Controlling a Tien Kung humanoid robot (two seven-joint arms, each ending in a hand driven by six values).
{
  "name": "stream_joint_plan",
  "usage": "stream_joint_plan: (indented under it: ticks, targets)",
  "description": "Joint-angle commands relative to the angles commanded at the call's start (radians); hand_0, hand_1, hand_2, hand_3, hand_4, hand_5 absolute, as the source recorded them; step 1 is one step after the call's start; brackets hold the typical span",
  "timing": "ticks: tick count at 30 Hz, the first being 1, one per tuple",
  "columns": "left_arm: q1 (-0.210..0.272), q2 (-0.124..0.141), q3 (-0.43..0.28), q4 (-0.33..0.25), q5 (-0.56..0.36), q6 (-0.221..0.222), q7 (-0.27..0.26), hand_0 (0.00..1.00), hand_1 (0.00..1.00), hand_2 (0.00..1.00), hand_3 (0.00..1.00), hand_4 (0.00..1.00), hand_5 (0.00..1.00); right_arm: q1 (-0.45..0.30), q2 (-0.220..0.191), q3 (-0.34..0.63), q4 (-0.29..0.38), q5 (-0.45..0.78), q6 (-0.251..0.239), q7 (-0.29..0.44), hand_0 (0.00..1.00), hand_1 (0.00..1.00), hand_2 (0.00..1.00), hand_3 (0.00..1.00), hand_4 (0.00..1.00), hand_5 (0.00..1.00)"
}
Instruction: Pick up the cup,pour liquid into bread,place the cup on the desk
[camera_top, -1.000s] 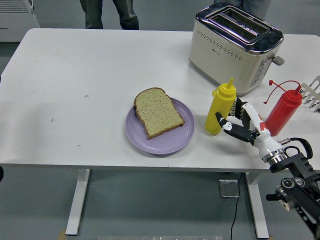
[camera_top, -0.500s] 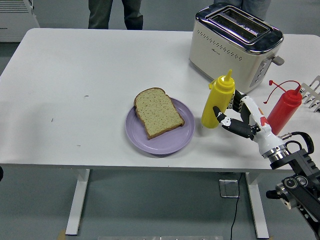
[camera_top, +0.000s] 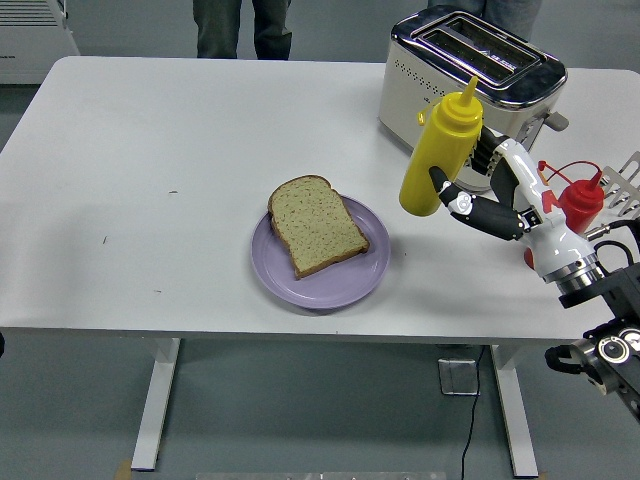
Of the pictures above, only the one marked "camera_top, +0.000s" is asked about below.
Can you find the white appliance with vents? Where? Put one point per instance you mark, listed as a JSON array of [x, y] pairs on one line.
[[30, 50]]

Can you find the white table leg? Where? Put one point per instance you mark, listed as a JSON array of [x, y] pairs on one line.
[[515, 410], [155, 400]]

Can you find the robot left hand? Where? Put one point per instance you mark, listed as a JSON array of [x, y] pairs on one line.
[[2, 345]]

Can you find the cream and chrome toaster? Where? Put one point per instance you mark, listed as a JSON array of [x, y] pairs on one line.
[[430, 80]]

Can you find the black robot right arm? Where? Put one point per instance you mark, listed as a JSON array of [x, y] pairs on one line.
[[620, 282]]

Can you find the silver metal tongs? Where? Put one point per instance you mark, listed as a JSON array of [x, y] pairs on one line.
[[627, 197]]

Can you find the red squeeze bottle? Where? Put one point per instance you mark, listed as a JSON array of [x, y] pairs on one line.
[[582, 205]]

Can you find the yellow squeeze bottle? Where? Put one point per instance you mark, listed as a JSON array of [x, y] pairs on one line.
[[440, 150]]

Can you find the purple plate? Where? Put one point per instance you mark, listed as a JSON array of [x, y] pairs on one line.
[[340, 280]]

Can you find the person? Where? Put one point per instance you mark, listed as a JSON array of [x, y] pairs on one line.
[[217, 30]]

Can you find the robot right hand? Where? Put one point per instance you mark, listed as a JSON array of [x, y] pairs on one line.
[[545, 235]]

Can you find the bread slice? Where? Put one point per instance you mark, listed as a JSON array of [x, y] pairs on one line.
[[272, 221], [315, 230]]

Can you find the metal floor socket box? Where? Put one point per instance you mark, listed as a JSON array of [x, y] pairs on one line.
[[452, 375]]

